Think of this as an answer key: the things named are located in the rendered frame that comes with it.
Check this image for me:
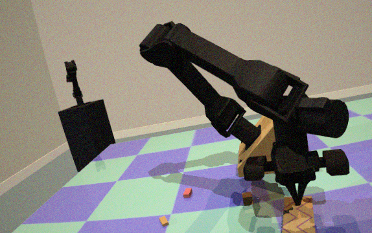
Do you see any small red block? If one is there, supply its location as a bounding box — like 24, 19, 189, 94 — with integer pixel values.
183, 188, 192, 197

